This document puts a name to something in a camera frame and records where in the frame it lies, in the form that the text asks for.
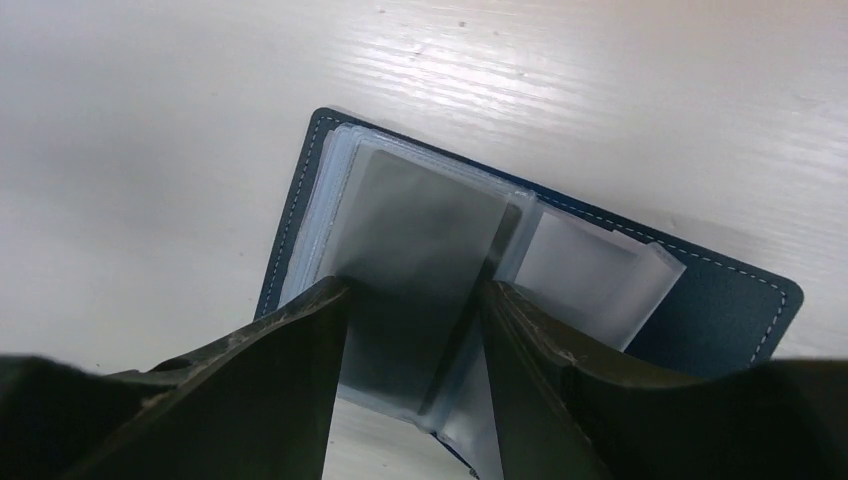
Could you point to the black VIP card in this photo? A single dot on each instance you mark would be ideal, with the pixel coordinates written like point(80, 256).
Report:
point(413, 242)

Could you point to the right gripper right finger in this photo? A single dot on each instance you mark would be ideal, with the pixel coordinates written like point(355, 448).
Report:
point(566, 406)

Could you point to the blue card holder wallet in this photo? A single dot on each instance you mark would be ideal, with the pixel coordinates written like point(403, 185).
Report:
point(718, 316)

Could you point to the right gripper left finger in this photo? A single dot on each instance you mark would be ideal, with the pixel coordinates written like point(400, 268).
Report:
point(254, 404)

